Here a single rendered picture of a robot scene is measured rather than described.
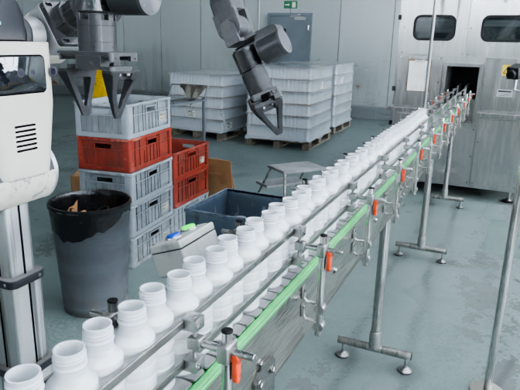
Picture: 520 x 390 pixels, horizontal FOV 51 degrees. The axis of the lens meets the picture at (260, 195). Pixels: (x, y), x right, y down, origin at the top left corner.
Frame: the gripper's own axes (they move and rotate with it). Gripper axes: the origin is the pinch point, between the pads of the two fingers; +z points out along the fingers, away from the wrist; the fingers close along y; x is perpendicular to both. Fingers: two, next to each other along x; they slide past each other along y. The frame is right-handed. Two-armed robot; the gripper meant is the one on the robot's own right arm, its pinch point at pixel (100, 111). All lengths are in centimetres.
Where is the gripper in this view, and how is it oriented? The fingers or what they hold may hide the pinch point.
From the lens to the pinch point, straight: 89.3
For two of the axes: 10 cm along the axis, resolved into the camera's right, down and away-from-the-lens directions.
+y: 9.1, 1.4, -3.9
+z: -0.3, 9.6, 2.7
